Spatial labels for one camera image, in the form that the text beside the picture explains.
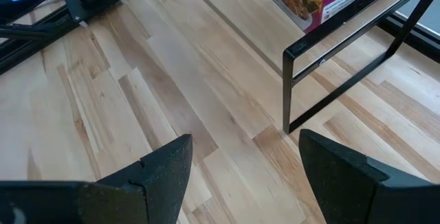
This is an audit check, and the purple Raisin Bran cereal box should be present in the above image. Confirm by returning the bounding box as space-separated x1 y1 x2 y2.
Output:
269 0 391 35

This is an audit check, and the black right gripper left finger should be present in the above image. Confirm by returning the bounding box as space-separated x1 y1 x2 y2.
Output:
0 133 194 224

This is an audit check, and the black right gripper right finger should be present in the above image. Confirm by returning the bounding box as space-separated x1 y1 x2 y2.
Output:
298 128 440 224

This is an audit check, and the wooden table with metal leg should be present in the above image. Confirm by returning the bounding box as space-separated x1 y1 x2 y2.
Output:
156 0 440 135

